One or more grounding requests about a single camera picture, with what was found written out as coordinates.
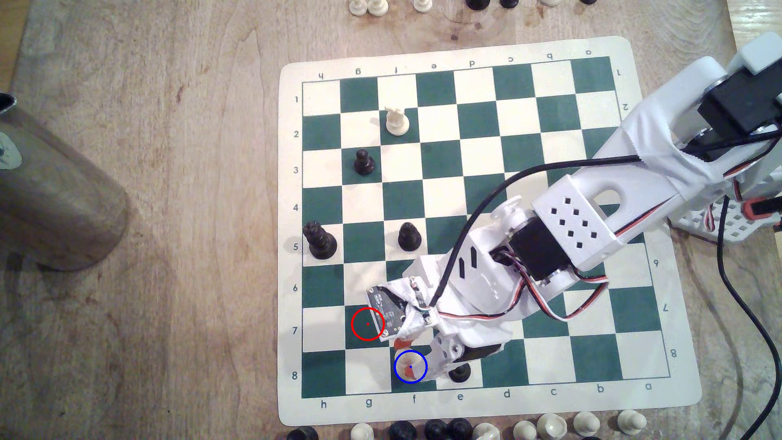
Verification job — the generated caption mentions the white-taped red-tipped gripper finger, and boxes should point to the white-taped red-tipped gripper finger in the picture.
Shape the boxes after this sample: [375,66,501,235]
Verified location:
[400,333,474,376]
[393,317,437,353]

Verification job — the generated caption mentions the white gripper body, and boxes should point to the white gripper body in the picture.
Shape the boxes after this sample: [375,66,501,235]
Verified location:
[409,197,540,366]

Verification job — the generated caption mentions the white pawn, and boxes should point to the white pawn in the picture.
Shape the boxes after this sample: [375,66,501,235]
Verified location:
[397,353,426,383]

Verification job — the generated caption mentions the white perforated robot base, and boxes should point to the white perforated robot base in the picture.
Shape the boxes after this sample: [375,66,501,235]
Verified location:
[669,196,782,245]

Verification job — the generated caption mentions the tall black chess piece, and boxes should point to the tall black chess piece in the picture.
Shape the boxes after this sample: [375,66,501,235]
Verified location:
[303,221,338,260]

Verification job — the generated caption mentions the green and white chess mat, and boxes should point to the green and white chess mat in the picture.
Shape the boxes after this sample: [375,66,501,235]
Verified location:
[277,35,703,427]

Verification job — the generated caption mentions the white knight chess piece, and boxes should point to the white knight chess piece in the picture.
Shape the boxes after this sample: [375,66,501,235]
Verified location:
[384,105,411,137]

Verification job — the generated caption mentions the white cloth tape wrap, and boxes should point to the white cloth tape wrap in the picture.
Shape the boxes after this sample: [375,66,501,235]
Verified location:
[602,101,743,196]

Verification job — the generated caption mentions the orange and black clamp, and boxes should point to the orange and black clamp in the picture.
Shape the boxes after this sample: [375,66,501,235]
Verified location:
[742,197,782,232]

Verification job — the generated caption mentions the red black white servo wires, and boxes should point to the red black white servo wires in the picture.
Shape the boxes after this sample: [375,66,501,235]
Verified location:
[498,241,612,323]
[701,174,749,238]

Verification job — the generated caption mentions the black camera cable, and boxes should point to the black camera cable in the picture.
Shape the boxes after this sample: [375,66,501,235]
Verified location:
[424,130,782,309]

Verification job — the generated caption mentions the black power cable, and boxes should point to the black power cable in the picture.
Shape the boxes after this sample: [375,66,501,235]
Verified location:
[716,196,775,440]

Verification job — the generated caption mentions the brown cylindrical post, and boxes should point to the brown cylindrical post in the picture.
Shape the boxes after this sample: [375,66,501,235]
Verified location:
[0,92,130,273]

